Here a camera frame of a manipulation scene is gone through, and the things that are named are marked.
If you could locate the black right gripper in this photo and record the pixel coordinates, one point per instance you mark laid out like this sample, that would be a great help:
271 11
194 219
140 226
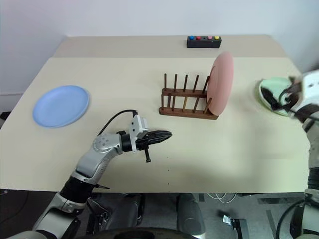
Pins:
296 94

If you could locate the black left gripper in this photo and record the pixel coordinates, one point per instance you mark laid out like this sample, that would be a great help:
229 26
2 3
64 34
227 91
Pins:
142 142

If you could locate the green plate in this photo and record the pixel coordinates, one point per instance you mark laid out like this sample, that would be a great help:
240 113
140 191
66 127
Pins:
272 83

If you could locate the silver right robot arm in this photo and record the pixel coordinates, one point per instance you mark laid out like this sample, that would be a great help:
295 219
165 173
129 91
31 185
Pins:
314 159

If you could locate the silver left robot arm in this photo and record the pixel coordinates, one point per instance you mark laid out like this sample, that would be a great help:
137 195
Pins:
91 162

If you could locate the wooden dish rack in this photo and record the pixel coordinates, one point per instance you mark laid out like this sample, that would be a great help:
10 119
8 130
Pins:
185 109

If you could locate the pink plate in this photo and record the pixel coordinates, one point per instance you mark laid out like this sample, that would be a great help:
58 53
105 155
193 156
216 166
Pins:
221 83

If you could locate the grey rounded robot leg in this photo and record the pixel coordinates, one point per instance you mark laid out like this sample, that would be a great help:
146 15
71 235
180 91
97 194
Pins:
190 215

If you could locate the dark rounded robot leg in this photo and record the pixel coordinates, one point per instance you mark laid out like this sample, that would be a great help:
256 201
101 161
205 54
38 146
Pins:
117 214

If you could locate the black button box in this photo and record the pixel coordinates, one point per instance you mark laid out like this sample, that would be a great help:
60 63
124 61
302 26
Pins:
204 43

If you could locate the blue plate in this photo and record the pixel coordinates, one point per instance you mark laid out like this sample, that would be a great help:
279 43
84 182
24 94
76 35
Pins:
61 106

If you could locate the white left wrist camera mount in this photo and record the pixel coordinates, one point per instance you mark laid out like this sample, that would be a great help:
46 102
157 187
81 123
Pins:
137 125

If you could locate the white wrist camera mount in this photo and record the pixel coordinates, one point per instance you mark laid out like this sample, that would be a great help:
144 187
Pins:
137 125
310 85

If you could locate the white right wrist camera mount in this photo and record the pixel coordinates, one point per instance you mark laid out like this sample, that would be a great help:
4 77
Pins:
310 85

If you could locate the black metal bracket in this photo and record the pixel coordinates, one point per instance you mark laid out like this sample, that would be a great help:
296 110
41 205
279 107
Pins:
233 220

